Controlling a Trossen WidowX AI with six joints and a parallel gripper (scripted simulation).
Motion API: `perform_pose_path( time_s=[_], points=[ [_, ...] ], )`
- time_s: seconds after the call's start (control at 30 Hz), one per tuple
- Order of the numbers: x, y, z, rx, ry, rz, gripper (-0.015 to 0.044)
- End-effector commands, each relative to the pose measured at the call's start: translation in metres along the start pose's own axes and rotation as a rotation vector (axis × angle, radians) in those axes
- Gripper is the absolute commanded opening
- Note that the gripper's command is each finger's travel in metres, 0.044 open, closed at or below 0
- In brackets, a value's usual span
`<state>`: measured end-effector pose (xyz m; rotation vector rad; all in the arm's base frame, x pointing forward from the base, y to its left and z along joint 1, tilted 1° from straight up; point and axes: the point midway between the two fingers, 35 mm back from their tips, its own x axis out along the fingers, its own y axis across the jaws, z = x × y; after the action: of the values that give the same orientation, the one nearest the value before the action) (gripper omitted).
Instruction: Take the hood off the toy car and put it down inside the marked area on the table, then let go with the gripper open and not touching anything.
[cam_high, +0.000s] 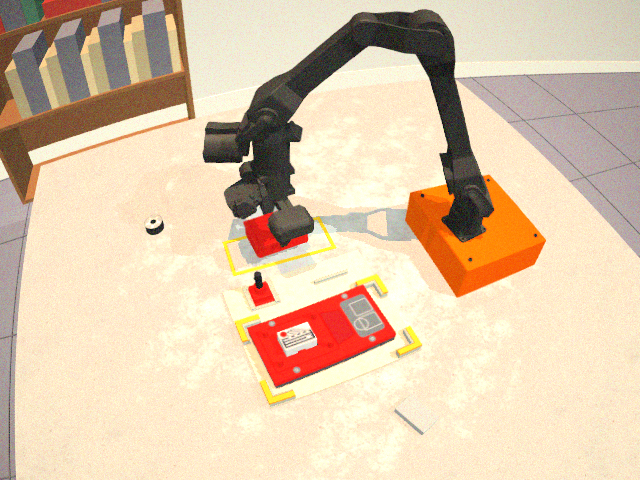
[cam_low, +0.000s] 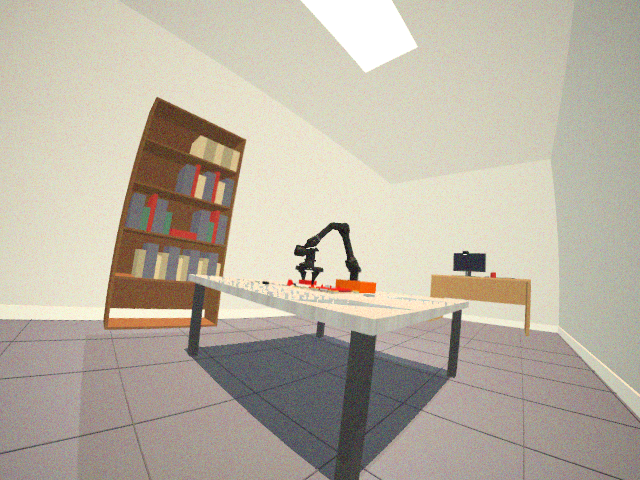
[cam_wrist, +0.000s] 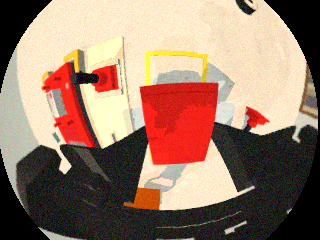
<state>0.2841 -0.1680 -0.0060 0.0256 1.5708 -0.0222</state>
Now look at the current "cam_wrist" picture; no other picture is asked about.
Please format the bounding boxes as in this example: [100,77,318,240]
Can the yellow rectangular outline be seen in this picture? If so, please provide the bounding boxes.
[145,51,208,85]

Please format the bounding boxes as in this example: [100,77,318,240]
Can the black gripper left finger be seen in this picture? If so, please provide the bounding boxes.
[59,125,149,204]

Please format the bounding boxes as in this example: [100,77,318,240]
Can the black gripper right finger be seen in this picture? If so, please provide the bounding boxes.
[211,123,297,192]

